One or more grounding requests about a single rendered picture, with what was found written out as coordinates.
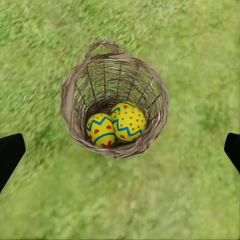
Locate wicker basket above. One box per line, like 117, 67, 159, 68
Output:
59, 37, 170, 160

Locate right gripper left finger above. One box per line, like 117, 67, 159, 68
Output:
0, 133, 26, 193

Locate easter egg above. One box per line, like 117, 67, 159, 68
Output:
108, 100, 137, 119
111, 107, 146, 143
86, 112, 117, 148

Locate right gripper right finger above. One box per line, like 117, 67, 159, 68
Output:
224, 133, 240, 173

